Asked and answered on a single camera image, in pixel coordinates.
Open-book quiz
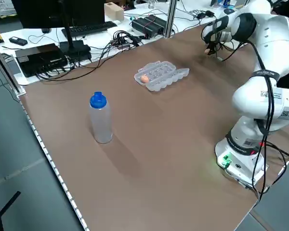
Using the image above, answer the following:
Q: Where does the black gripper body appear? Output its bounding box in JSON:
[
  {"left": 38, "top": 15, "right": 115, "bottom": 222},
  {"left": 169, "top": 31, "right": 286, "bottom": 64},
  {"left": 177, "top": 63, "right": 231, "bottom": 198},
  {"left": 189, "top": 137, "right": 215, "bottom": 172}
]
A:
[{"left": 208, "top": 33, "right": 222, "bottom": 49}]

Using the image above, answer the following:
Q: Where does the clear plastic egg carton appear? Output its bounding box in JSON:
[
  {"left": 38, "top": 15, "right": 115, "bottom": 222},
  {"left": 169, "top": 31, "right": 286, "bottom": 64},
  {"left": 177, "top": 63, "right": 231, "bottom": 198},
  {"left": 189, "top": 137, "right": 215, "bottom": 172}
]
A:
[{"left": 134, "top": 60, "right": 190, "bottom": 92}]

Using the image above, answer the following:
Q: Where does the black finned mini computer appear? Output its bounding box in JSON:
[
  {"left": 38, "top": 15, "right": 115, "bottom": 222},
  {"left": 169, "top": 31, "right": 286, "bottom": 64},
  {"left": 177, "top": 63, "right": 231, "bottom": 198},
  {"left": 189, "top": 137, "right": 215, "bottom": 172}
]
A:
[
  {"left": 144, "top": 14, "right": 169, "bottom": 32},
  {"left": 131, "top": 17, "right": 159, "bottom": 39}
]

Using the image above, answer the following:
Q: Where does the black usb hub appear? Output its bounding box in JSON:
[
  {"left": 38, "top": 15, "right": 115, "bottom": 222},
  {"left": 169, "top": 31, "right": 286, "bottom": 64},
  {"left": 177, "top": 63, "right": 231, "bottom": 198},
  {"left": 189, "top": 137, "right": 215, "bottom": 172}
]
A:
[{"left": 110, "top": 30, "right": 144, "bottom": 50}]

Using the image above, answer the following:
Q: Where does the cardboard box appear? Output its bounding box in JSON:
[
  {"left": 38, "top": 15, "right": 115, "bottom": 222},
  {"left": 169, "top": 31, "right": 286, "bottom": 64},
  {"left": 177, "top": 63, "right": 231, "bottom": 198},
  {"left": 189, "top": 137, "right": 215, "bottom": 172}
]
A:
[{"left": 104, "top": 2, "right": 125, "bottom": 22}]

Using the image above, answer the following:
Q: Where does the black keyboard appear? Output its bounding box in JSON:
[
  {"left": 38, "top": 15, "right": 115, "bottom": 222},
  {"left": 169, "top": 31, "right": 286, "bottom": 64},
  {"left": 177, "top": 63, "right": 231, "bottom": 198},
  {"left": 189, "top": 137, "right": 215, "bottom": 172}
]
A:
[{"left": 61, "top": 21, "right": 118, "bottom": 37}]

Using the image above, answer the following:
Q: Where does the clear bottle blue cap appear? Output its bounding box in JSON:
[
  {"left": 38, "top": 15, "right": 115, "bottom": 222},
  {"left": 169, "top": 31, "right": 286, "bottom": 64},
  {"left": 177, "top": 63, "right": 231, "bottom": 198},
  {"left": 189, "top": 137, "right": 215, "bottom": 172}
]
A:
[{"left": 89, "top": 91, "right": 113, "bottom": 144}]

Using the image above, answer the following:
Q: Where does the white side desk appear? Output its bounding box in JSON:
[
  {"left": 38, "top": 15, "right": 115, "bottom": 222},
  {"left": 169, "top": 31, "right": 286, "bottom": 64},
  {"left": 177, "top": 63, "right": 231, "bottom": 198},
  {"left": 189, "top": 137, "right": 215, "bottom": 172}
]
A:
[{"left": 0, "top": 0, "right": 222, "bottom": 86}]

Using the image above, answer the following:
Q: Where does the black monitor with stand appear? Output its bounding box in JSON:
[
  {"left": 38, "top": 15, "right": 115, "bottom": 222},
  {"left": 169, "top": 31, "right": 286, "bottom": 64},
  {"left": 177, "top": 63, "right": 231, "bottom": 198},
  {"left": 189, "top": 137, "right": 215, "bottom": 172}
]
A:
[{"left": 11, "top": 0, "right": 105, "bottom": 61}]

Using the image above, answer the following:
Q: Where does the small flat black device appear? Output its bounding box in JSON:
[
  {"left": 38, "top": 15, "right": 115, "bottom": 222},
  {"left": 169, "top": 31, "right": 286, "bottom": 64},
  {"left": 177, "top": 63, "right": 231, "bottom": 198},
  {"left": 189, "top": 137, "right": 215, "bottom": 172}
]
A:
[{"left": 9, "top": 36, "right": 28, "bottom": 45}]

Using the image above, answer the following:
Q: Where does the aluminium profile post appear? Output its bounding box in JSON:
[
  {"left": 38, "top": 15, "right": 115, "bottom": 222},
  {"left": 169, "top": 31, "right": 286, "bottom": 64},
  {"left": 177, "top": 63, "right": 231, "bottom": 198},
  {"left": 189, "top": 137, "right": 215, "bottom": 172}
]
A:
[{"left": 165, "top": 0, "right": 178, "bottom": 39}]

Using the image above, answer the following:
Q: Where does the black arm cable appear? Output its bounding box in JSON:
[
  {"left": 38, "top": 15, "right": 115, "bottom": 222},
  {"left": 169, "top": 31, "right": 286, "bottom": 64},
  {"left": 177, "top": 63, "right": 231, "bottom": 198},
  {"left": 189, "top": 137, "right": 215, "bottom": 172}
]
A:
[{"left": 202, "top": 19, "right": 289, "bottom": 202}]

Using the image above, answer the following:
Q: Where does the long loose black cable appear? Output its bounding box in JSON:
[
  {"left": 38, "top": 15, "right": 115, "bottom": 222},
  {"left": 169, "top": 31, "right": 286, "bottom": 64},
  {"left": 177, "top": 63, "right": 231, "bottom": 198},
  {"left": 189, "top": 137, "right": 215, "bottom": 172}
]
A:
[{"left": 36, "top": 40, "right": 145, "bottom": 82}]

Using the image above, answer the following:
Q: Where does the black network switch box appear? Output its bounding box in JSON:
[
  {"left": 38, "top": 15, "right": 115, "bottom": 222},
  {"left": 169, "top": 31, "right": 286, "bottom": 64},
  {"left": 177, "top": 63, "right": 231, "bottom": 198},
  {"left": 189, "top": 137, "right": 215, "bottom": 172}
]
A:
[{"left": 15, "top": 43, "right": 68, "bottom": 78}]

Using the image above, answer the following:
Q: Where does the aluminium frame rail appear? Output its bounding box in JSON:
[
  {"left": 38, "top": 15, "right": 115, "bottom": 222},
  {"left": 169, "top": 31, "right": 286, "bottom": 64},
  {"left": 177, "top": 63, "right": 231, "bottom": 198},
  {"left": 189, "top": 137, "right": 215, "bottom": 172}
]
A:
[{"left": 0, "top": 38, "right": 26, "bottom": 97}]

